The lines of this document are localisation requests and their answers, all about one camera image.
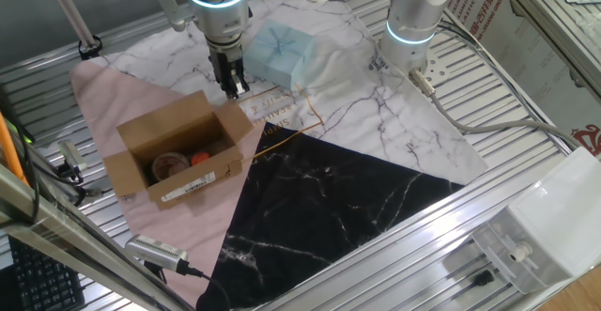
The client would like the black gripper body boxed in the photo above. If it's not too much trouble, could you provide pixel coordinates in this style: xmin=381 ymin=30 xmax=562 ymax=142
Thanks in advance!
xmin=208 ymin=38 xmax=247 ymax=87

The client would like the brown cardboard box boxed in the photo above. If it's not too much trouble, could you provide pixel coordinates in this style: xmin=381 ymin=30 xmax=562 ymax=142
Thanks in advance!
xmin=101 ymin=89 xmax=255 ymax=210

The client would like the light blue gift box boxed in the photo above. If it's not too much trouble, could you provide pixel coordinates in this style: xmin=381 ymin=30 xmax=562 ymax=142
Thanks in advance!
xmin=242 ymin=19 xmax=316 ymax=91

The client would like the small orange basketball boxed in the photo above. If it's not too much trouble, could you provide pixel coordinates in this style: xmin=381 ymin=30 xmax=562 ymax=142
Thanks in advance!
xmin=190 ymin=149 xmax=211 ymax=167

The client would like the marble pattern tablecloth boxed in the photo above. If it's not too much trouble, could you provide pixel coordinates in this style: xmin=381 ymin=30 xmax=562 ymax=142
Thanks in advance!
xmin=69 ymin=0 xmax=489 ymax=310

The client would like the black pole clamp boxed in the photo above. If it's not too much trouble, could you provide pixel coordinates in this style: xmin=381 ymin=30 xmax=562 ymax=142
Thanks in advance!
xmin=77 ymin=34 xmax=103 ymax=62

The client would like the silver metal pole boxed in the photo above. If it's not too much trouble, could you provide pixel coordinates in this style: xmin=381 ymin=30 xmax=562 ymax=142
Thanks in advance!
xmin=39 ymin=0 xmax=98 ymax=49

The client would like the orange pole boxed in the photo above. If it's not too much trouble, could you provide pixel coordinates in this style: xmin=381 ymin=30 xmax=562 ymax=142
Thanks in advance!
xmin=0 ymin=111 xmax=24 ymax=185

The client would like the black keyboard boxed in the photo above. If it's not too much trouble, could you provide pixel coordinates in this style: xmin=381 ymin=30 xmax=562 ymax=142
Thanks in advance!
xmin=8 ymin=235 xmax=86 ymax=311

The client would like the printed cardboard panel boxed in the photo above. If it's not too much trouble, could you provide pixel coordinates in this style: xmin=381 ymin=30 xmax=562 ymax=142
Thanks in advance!
xmin=440 ymin=0 xmax=601 ymax=157

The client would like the black table plug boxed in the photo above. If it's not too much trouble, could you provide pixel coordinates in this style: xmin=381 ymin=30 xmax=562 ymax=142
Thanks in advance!
xmin=471 ymin=269 xmax=495 ymax=288

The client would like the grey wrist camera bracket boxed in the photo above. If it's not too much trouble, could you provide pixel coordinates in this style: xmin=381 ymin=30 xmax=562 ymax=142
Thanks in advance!
xmin=152 ymin=0 xmax=189 ymax=33

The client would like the small silver camera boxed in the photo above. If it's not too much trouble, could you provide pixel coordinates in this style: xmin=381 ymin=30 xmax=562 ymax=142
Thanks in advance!
xmin=56 ymin=139 xmax=89 ymax=174

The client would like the silver depth camera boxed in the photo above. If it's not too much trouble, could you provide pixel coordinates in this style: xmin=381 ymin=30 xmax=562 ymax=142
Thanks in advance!
xmin=124 ymin=234 xmax=190 ymax=274

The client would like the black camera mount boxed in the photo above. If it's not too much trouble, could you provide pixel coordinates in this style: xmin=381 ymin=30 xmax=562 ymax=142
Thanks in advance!
xmin=54 ymin=160 xmax=86 ymax=184

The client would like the black depth camera cable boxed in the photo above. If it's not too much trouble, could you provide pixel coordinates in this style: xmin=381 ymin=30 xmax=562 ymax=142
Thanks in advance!
xmin=176 ymin=258 xmax=231 ymax=311

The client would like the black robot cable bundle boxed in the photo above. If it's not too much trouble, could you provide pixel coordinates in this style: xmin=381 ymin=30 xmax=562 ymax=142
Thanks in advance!
xmin=436 ymin=18 xmax=583 ymax=148

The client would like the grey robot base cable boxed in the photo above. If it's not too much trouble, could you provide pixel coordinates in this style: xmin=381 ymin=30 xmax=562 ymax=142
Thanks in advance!
xmin=408 ymin=69 xmax=583 ymax=150

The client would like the white plastic enclosure box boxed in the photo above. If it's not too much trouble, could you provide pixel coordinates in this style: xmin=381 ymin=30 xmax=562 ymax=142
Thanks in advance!
xmin=471 ymin=146 xmax=601 ymax=296

